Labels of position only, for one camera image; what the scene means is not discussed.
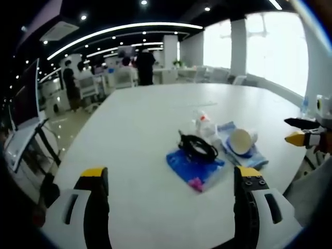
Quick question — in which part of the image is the blue plastic packet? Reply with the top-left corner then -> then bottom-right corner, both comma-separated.
165,147 -> 226,193

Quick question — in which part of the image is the black cable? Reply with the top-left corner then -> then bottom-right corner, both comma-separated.
177,129 -> 219,163

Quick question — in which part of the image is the white paper cup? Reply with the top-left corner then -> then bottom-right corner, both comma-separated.
229,128 -> 259,155

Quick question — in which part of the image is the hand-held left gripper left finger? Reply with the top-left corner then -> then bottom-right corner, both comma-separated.
41,167 -> 110,249

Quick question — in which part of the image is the monitor screen on stand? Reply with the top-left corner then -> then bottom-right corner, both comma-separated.
9,57 -> 63,172

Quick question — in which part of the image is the person's grey clothing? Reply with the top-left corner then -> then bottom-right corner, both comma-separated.
282,153 -> 332,229

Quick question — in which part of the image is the clear water bottle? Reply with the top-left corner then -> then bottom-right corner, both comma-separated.
301,95 -> 311,116

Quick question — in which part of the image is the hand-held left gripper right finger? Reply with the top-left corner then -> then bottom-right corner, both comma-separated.
233,165 -> 304,249

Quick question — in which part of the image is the white table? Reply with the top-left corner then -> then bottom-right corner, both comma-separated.
41,82 -> 308,249

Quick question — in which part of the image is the clear plastic wrapper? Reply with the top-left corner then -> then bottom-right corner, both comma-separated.
189,109 -> 223,146

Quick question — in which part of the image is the blue white cloth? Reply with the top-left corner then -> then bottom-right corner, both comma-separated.
217,121 -> 270,171

